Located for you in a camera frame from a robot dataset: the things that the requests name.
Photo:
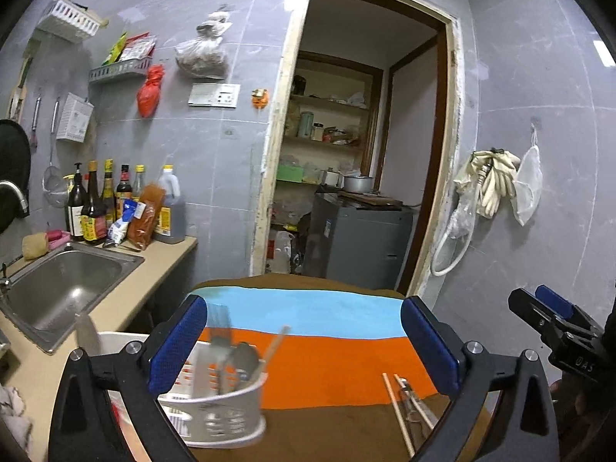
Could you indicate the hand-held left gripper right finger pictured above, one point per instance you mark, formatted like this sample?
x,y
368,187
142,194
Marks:
x,y
430,344

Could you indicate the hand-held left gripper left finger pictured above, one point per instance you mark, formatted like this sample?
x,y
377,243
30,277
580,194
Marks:
x,y
178,341

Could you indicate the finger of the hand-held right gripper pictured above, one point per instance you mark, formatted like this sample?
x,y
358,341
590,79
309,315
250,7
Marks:
x,y
532,313
556,301

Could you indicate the metal fork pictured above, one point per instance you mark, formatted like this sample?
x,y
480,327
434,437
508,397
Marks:
x,y
220,341

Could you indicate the metal spoon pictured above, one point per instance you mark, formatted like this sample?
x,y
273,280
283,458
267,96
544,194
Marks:
x,y
244,358

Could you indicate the metal table knife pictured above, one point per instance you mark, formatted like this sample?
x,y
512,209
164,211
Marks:
x,y
86,334

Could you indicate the white plastic utensil holder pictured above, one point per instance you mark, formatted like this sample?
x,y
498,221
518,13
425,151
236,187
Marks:
x,y
231,418

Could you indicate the wooden chopstick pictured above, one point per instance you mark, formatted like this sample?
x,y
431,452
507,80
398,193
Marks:
x,y
423,413
276,341
397,411

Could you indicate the person's right hand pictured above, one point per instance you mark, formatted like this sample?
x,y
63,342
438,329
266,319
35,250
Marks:
x,y
577,409

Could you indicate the dark metal kitchen tool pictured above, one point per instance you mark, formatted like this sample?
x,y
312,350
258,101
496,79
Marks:
x,y
408,402

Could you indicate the beige kitchen counter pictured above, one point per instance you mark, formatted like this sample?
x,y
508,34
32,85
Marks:
x,y
163,255

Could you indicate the striped blue orange brown blanket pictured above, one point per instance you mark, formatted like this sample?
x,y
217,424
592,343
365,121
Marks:
x,y
337,361

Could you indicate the white mesh bag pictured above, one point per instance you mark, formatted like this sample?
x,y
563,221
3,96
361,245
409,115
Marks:
x,y
527,187

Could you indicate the clear plastic bag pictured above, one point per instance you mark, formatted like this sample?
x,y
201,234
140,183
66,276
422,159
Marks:
x,y
462,216

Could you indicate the orange spice bag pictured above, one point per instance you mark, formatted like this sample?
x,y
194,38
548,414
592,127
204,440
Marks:
x,y
144,221

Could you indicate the blue white packet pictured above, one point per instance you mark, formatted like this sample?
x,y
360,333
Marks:
x,y
120,228

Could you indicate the stainless steel sink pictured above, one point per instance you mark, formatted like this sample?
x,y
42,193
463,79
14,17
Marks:
x,y
62,288

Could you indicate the grey washing machine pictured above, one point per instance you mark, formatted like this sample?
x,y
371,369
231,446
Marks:
x,y
356,240

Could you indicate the cream rubber gloves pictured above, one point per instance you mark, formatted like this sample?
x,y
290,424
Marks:
x,y
495,187

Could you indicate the large oil jug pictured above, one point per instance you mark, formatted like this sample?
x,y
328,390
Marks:
x,y
171,211

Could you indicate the white plastic jug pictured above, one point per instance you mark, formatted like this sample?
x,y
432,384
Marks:
x,y
280,250

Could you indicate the dark sauce bottle yellow label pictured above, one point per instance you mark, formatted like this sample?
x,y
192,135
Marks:
x,y
94,221

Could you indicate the pink soap dish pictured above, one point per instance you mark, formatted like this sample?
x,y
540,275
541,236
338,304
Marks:
x,y
58,240

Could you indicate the dark sauce bottle red label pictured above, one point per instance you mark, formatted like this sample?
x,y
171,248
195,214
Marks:
x,y
123,190

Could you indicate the clear bottle yellow cap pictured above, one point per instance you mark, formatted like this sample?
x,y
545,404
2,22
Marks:
x,y
138,183

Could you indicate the dark pump bottle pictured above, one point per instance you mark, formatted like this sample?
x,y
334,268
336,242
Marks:
x,y
76,211

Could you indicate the yellow cap sauce bottle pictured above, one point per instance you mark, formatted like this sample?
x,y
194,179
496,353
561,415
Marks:
x,y
109,187

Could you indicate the yellow sponge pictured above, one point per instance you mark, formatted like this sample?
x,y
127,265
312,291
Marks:
x,y
34,246

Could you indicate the metal pot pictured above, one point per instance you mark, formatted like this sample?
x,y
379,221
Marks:
x,y
358,184

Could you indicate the crumpled white rag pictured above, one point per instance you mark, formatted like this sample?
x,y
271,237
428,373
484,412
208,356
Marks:
x,y
12,418

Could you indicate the metal strainer ladle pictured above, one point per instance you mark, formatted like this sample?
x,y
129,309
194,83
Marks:
x,y
55,185

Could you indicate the green box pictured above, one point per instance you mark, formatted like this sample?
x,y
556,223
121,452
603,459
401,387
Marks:
x,y
290,173

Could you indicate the chrome faucet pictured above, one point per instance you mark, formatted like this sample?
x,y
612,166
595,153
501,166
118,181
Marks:
x,y
14,191

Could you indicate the glass jar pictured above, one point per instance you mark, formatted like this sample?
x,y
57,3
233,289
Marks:
x,y
317,132

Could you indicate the black frying pan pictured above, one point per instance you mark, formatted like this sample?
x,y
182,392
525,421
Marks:
x,y
12,163

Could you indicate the red plastic bag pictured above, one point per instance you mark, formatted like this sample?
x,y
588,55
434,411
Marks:
x,y
150,94

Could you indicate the green canister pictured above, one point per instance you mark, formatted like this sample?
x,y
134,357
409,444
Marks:
x,y
305,125

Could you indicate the orange plug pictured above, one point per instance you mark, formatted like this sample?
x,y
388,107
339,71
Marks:
x,y
260,98

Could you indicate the wooden pantry shelf unit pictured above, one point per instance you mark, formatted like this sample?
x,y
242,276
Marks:
x,y
332,106

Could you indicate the clear bag of dried goods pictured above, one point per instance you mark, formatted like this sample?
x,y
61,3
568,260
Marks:
x,y
202,55

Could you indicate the hanging wooden board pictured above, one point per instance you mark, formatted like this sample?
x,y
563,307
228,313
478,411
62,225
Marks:
x,y
20,91

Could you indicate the red seasoning packets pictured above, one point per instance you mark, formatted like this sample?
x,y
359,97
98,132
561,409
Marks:
x,y
139,48

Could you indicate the green yellow seasoning packet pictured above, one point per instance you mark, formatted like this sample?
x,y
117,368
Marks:
x,y
115,50

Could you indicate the worn door frame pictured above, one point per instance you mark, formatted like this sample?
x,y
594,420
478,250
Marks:
x,y
281,106

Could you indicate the grey wall shelf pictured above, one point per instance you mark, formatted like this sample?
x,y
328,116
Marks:
x,y
118,73

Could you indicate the white plastic wall basket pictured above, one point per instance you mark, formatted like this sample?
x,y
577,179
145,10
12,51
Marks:
x,y
72,21

